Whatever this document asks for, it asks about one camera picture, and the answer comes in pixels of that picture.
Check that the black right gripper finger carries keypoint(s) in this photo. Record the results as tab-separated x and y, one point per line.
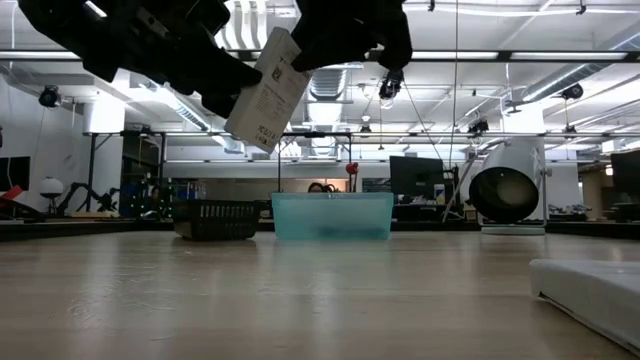
317	50
395	50

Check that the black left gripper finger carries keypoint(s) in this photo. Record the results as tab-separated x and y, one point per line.
225	70
220	105

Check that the white printed box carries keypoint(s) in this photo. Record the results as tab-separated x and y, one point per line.
265	105

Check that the black mesh basket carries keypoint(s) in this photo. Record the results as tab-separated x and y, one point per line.
215	220

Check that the black background robot arm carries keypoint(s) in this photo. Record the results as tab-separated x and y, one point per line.
75	192

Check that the teal translucent plastic bin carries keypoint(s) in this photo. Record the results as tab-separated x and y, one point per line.
332	217

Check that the blue storage box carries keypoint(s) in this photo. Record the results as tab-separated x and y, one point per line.
190	192

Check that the dark shelf cabinet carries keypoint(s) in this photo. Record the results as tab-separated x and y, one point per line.
142	165

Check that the black computer monitor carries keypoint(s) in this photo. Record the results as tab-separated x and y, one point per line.
627	172
15	172
415	175

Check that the white globe lamp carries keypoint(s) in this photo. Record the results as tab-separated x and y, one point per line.
51	186

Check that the white cylindrical lamp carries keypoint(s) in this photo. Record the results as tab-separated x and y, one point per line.
505	192

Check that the red flat object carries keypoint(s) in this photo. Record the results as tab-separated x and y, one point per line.
10	195

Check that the silver ventilation duct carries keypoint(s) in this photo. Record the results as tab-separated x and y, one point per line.
327	82

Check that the black background metal frame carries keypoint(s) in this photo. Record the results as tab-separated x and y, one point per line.
190	134

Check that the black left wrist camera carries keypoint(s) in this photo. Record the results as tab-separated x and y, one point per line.
200	15

